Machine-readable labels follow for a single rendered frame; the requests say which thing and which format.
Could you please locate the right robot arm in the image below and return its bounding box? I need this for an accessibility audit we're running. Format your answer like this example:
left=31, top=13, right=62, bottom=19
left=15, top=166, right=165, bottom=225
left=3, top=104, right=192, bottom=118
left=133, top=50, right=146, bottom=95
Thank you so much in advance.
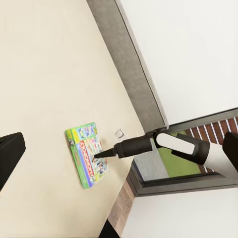
left=94, top=126, right=238, bottom=182

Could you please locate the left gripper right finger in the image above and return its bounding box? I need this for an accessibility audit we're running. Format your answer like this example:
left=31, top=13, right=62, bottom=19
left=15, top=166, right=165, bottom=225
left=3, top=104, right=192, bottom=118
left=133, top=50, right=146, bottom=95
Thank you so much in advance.
left=222, top=132, right=238, bottom=171

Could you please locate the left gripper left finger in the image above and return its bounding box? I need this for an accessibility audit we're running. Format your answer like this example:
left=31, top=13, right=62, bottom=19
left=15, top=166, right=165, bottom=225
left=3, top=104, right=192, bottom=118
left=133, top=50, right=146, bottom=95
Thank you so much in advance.
left=0, top=132, right=26, bottom=191

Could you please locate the board game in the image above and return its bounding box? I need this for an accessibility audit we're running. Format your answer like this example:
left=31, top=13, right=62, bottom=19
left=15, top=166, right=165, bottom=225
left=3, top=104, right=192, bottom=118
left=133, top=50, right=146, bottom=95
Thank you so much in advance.
left=66, top=122, right=110, bottom=188

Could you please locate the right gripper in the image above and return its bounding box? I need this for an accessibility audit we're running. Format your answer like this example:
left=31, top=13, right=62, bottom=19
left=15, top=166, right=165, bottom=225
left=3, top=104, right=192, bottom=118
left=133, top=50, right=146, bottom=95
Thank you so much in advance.
left=94, top=137, right=142, bottom=159

